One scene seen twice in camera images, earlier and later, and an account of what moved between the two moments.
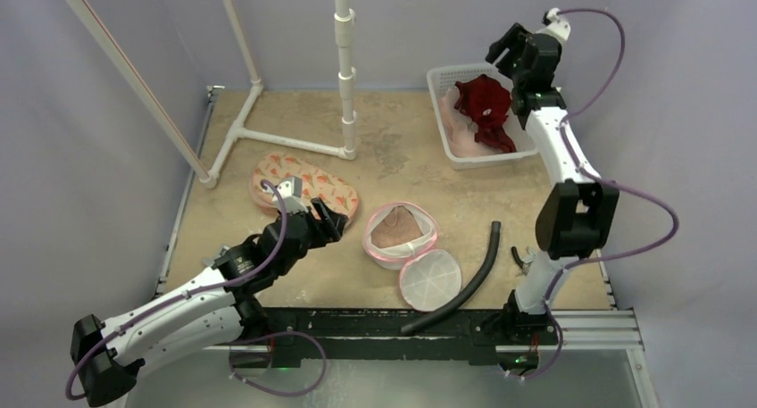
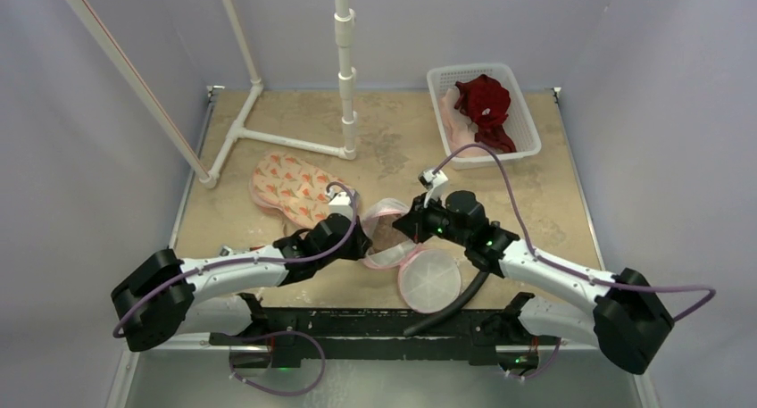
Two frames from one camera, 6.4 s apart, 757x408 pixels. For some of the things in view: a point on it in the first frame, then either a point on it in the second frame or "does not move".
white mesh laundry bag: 402,236 does not move
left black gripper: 328,228 to 360,245
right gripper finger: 514,38 to 413,225
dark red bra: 486,103 does not move
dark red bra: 491,132 does not move
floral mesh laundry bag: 316,182 does not move
